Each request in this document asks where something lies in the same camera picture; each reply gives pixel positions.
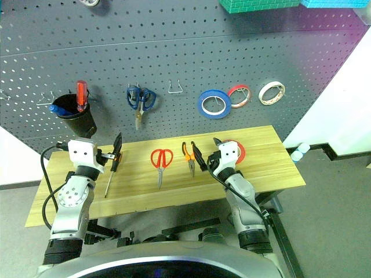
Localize blue tape roll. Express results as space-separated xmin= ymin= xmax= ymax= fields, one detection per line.
xmin=198 ymin=89 xmax=232 ymax=119

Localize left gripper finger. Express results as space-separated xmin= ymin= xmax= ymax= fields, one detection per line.
xmin=111 ymin=132 xmax=123 ymax=172

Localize silver black robot torso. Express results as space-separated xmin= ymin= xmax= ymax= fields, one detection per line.
xmin=37 ymin=242 xmax=283 ymax=278

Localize grey metal pegboard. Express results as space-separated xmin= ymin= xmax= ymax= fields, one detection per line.
xmin=0 ymin=0 xmax=371 ymax=157

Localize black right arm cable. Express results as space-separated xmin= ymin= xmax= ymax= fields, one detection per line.
xmin=207 ymin=164 xmax=272 ymax=232

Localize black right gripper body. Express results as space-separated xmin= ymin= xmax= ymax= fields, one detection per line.
xmin=206 ymin=151 xmax=223 ymax=177

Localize red handled screwdriver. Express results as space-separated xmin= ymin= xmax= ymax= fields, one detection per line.
xmin=76 ymin=80 xmax=89 ymax=113

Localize clear plastic container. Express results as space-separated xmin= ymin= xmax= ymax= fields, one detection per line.
xmin=352 ymin=5 xmax=371 ymax=24

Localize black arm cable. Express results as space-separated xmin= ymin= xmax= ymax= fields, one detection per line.
xmin=39 ymin=141 xmax=70 ymax=229
xmin=207 ymin=164 xmax=272 ymax=232

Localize thin red tape roll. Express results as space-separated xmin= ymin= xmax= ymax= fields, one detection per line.
xmin=227 ymin=84 xmax=252 ymax=109

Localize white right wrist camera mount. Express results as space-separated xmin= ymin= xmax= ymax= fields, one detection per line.
xmin=217 ymin=140 xmax=243 ymax=171

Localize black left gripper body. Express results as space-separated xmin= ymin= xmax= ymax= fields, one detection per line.
xmin=95 ymin=147 xmax=116 ymax=163

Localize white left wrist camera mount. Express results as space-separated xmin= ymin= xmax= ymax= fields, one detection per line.
xmin=67 ymin=138 xmax=107 ymax=174

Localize white tape roll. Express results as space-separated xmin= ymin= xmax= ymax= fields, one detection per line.
xmin=258 ymin=81 xmax=286 ymax=106

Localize green brick pattern box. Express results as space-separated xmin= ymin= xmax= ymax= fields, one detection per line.
xmin=217 ymin=0 xmax=302 ymax=14

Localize cyan box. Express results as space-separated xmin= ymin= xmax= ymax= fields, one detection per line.
xmin=300 ymin=0 xmax=366 ymax=9

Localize black cup holder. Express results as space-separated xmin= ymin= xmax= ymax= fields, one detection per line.
xmin=52 ymin=94 xmax=98 ymax=139

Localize orange black needle-nose pliers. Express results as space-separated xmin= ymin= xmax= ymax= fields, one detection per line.
xmin=181 ymin=141 xmax=198 ymax=178

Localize red handled scissors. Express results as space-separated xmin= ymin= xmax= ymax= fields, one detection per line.
xmin=150 ymin=148 xmax=174 ymax=191

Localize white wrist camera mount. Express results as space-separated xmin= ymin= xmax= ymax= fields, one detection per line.
xmin=67 ymin=138 xmax=107 ymax=174
xmin=217 ymin=140 xmax=243 ymax=171

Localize orange black handled screwdriver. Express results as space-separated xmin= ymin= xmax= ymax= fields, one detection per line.
xmin=104 ymin=152 xmax=123 ymax=199

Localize blue handled scissors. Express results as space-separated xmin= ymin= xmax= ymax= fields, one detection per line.
xmin=126 ymin=86 xmax=157 ymax=131

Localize dark rounded shape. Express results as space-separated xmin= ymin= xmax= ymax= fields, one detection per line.
xmin=198 ymin=227 xmax=230 ymax=247
xmin=141 ymin=233 xmax=177 ymax=244

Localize wide red tape roll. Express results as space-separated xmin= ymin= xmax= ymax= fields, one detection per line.
xmin=221 ymin=138 xmax=247 ymax=166

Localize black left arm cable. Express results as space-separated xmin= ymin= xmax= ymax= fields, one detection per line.
xmin=39 ymin=141 xmax=70 ymax=229

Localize blue marker pen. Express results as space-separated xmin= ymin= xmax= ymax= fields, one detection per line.
xmin=48 ymin=104 xmax=74 ymax=116

